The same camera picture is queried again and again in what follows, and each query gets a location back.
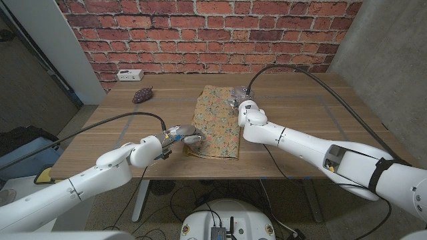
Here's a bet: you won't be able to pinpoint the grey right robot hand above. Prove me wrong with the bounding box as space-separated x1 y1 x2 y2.
226 85 256 109

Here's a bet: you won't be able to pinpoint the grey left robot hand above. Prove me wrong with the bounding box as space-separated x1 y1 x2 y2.
163 125 207 146

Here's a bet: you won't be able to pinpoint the tan patterned cloth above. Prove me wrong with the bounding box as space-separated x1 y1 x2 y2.
183 85 242 161

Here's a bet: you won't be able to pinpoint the dark purple toy grapes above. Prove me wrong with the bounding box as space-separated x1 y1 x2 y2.
131 85 155 105

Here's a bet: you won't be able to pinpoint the black round floor object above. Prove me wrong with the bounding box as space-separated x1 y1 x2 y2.
149 181 176 197

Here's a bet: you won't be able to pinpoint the red brick printed backdrop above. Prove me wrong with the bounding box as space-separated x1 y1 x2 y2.
56 0 364 91

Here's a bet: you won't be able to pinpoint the white power strip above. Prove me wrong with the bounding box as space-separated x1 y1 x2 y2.
116 69 145 82

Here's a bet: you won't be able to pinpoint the white table leg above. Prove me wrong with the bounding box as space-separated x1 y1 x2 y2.
131 179 150 223

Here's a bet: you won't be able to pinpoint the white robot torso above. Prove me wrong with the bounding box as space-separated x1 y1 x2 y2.
179 199 277 240

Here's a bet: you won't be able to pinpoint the grey box with antenna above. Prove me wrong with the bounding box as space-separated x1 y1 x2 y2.
209 216 238 240

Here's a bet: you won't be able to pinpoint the grey table leg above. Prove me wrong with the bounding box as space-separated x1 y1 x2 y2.
302 178 324 223

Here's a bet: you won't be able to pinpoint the yellow black floor item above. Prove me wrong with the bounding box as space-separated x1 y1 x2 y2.
33 165 63 185

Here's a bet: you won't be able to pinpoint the blue storage bin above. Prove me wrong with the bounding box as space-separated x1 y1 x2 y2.
0 136 64 181

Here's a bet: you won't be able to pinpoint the black cloth bag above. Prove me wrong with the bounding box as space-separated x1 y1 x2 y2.
0 125 61 157

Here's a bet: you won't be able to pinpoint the white sneaker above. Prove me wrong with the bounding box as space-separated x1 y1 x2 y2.
0 188 17 207

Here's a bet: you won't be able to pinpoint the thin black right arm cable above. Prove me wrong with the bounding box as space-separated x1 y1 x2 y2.
262 143 393 240

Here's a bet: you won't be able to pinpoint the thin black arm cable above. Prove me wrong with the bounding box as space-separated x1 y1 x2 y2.
262 143 393 240
101 165 149 231

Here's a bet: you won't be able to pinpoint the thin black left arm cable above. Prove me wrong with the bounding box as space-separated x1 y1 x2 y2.
101 165 149 231

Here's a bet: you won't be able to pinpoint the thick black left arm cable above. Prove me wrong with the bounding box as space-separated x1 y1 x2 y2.
0 111 167 171

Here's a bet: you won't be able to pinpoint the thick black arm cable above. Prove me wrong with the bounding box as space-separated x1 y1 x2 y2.
0 111 167 171
246 63 413 166

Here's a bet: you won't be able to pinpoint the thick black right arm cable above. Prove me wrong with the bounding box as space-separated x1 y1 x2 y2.
246 63 413 166

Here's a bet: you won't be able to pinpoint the white floor cable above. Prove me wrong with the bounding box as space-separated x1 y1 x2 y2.
259 179 298 235

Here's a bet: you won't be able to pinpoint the white wall pillar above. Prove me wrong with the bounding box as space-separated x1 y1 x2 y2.
3 0 107 106

